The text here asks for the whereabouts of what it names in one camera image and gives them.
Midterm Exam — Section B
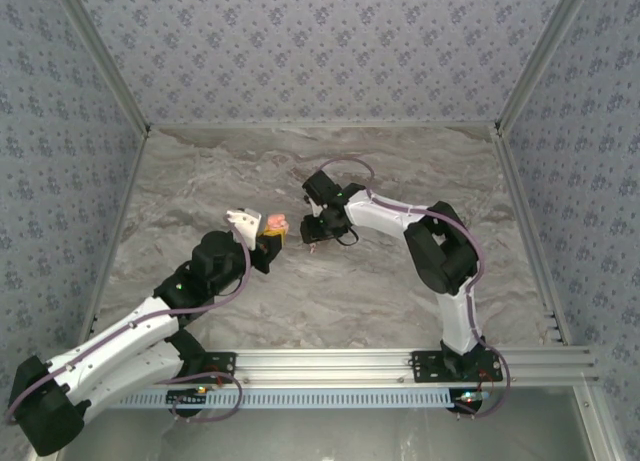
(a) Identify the thin aluminium table edge strip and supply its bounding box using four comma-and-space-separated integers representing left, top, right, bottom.
147, 122, 499, 131

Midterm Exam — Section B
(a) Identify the small black controller board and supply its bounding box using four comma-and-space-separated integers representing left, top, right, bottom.
448, 388, 494, 413
167, 388, 210, 408

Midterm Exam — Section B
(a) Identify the grey metal shelf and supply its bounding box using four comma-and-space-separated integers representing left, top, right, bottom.
59, 386, 594, 461

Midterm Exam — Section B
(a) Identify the aluminium table side rail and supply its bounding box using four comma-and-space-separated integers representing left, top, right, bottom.
77, 125, 151, 350
492, 125, 572, 347

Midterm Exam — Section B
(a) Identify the wide aluminium base rail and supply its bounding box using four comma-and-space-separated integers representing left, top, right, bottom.
53, 347, 601, 388

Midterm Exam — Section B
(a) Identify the light blue slotted cable duct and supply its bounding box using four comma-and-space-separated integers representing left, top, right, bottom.
72, 386, 454, 410

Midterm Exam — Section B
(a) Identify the aluminium corner post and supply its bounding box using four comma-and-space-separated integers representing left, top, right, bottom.
47, 0, 153, 135
493, 0, 599, 135

